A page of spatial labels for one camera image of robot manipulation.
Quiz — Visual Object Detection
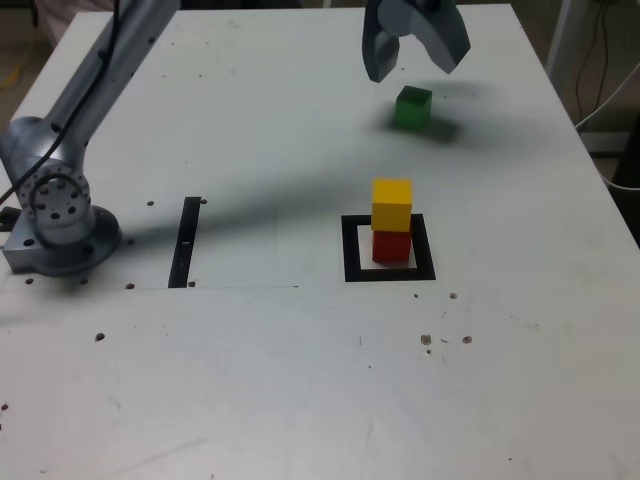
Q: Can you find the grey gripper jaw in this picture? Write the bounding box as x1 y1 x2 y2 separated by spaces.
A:
378 0 473 76
361 0 402 86

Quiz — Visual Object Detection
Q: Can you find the green cube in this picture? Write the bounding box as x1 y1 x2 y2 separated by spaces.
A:
392 84 434 132

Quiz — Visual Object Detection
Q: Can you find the yellow cube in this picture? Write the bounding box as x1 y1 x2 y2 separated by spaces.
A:
371 178 414 234

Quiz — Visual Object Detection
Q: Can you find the red cube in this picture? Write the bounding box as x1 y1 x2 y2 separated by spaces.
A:
371 228 413 265

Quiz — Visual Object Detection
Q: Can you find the black tape square outline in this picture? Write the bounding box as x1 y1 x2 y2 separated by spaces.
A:
340 213 437 284

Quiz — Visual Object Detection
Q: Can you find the black tape strip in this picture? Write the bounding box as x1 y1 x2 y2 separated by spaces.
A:
167 196 203 290

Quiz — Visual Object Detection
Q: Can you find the pale pink cloth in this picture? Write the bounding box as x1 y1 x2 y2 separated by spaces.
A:
38 0 84 47

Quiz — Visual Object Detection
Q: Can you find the black base connector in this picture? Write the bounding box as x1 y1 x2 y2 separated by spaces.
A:
0 206 22 235

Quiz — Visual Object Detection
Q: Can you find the white frame post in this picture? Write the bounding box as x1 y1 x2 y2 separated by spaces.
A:
544 0 589 94

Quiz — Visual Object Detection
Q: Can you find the thin black hanging cable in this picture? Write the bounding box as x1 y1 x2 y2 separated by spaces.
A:
574 0 609 124

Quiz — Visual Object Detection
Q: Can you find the white cable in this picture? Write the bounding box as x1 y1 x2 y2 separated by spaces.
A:
573 62 640 131

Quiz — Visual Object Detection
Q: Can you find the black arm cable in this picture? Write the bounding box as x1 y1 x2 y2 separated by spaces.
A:
0 0 121 206

